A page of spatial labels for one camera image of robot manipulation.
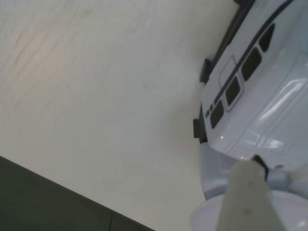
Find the gray circular toy track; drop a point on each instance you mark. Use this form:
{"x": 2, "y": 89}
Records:
{"x": 237, "y": 21}

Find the white Shinkansen toy locomotive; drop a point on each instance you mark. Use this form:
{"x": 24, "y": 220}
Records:
{"x": 264, "y": 108}

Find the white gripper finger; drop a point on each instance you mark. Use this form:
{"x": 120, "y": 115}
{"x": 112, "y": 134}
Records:
{"x": 245, "y": 197}

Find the white round plate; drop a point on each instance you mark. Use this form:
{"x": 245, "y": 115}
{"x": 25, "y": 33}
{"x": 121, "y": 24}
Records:
{"x": 207, "y": 216}

